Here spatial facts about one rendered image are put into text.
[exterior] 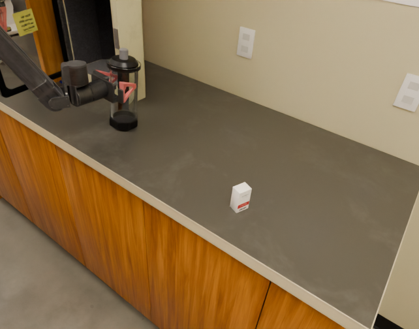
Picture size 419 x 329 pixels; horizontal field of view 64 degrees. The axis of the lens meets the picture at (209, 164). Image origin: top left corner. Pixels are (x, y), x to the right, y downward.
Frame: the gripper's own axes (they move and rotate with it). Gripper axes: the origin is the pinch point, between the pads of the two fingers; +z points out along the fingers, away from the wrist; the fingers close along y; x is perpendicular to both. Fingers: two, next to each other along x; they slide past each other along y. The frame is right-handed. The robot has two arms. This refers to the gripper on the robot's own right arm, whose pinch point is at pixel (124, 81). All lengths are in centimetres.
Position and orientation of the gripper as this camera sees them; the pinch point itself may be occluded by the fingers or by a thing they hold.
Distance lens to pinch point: 120.3
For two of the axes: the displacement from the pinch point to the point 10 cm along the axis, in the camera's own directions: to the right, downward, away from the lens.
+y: -8.0, -4.4, 4.1
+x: -1.4, 8.0, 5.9
